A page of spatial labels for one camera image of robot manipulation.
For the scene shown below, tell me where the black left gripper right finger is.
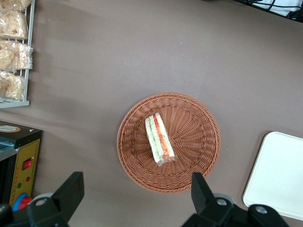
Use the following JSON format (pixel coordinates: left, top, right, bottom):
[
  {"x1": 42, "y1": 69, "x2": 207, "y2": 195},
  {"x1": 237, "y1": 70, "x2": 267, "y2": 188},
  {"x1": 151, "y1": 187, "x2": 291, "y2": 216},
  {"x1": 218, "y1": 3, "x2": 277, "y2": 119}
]
[{"x1": 181, "y1": 172, "x2": 291, "y2": 227}]

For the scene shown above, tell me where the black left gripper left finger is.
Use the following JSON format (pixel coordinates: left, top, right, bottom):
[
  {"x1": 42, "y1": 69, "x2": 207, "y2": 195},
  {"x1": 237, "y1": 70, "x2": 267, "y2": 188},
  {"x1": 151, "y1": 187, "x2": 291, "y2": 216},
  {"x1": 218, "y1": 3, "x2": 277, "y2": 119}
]
[{"x1": 27, "y1": 172, "x2": 85, "y2": 227}]

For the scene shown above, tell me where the plastic-wrapped triangle sandwich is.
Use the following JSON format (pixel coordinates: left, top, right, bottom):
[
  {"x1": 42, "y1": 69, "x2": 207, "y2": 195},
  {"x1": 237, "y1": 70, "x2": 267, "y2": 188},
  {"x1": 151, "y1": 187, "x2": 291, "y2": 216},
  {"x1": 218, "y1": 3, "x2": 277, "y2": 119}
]
[{"x1": 144, "y1": 113, "x2": 178, "y2": 166}]

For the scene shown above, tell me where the cream plastic tray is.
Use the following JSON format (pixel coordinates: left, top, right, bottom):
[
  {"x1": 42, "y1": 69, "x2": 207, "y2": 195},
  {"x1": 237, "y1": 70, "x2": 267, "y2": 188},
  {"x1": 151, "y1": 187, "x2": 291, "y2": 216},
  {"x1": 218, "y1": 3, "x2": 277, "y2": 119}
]
[{"x1": 242, "y1": 131, "x2": 303, "y2": 221}]

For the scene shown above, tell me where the round brown wicker basket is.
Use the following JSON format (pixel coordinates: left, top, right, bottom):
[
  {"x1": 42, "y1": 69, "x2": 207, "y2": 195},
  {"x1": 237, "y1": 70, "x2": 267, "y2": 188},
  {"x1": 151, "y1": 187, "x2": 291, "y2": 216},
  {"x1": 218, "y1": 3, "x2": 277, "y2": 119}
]
[{"x1": 116, "y1": 92, "x2": 221, "y2": 194}]

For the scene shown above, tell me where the black and yellow machine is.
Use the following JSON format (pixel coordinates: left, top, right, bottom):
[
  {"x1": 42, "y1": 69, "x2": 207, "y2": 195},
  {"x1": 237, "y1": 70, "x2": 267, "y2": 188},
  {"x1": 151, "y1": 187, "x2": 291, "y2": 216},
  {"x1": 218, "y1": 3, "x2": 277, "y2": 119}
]
[{"x1": 0, "y1": 120, "x2": 43, "y2": 209}]

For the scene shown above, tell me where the clear bag of puffed snacks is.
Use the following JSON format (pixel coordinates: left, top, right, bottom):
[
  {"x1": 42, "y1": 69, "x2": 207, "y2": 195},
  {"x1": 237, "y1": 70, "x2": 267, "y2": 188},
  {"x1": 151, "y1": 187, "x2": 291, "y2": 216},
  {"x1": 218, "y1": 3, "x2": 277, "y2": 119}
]
[
  {"x1": 0, "y1": 0, "x2": 33, "y2": 12},
  {"x1": 0, "y1": 70, "x2": 26, "y2": 100},
  {"x1": 0, "y1": 40, "x2": 15, "y2": 70},
  {"x1": 0, "y1": 10, "x2": 29, "y2": 40},
  {"x1": 9, "y1": 42, "x2": 34, "y2": 71}
]

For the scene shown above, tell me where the red knob with blue ring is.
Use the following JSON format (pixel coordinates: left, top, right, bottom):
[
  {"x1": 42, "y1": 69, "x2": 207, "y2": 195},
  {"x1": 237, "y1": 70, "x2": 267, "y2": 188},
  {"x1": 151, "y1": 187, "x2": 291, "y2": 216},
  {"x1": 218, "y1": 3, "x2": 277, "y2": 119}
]
[{"x1": 11, "y1": 192, "x2": 33, "y2": 211}]

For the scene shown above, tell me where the grey wire rack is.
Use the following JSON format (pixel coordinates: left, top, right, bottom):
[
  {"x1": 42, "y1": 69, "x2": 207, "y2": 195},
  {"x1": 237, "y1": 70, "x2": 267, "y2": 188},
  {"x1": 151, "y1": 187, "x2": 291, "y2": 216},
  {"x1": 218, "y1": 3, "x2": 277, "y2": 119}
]
[{"x1": 0, "y1": 0, "x2": 36, "y2": 109}]

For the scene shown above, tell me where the black wire basket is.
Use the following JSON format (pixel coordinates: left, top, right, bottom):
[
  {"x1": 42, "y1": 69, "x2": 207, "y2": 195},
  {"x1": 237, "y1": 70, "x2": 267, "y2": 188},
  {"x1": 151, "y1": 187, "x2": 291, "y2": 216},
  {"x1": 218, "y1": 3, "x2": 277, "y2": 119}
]
[{"x1": 233, "y1": 0, "x2": 303, "y2": 23}]

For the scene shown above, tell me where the white box under cables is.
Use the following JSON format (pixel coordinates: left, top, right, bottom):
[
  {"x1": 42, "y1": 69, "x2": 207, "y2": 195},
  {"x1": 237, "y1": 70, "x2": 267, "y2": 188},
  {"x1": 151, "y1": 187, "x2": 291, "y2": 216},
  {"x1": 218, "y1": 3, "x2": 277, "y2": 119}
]
[{"x1": 252, "y1": 0, "x2": 303, "y2": 15}]

